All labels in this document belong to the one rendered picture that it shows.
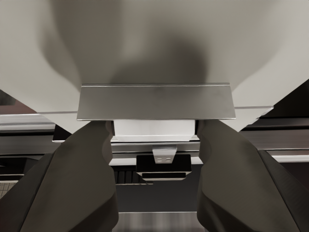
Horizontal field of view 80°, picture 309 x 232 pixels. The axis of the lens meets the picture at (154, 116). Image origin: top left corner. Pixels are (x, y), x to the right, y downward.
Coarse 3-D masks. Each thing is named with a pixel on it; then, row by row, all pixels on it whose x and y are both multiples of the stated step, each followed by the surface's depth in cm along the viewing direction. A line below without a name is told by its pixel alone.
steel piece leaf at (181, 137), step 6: (120, 138) 21; (126, 138) 21; (132, 138) 21; (138, 138) 21; (144, 138) 21; (150, 138) 21; (156, 138) 21; (162, 138) 21; (168, 138) 21; (174, 138) 21; (180, 138) 21; (186, 138) 21
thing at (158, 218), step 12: (120, 216) 21; (132, 216) 21; (144, 216) 21; (156, 216) 21; (168, 216) 21; (180, 216) 20; (192, 216) 20; (120, 228) 20; (132, 228) 20; (144, 228) 20; (156, 228) 20; (168, 228) 20; (180, 228) 20; (192, 228) 20; (204, 228) 20
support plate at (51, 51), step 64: (0, 0) 6; (64, 0) 6; (128, 0) 6; (192, 0) 6; (256, 0) 6; (0, 64) 9; (64, 64) 9; (128, 64) 9; (192, 64) 9; (256, 64) 9; (64, 128) 18
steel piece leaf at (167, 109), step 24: (96, 96) 10; (120, 96) 10; (144, 96) 10; (168, 96) 10; (192, 96) 10; (216, 96) 10; (96, 120) 10; (120, 120) 10; (144, 120) 10; (168, 120) 16; (192, 120) 16
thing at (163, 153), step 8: (176, 144) 26; (160, 152) 28; (168, 152) 28; (136, 160) 41; (144, 160) 40; (152, 160) 40; (160, 160) 35; (168, 160) 35; (176, 160) 40; (184, 160) 40; (136, 168) 40; (144, 168) 40; (152, 168) 40; (160, 168) 40; (168, 168) 40; (176, 168) 40; (184, 168) 40; (144, 176) 40; (152, 176) 40; (160, 176) 40; (168, 176) 40; (176, 176) 40; (184, 176) 40
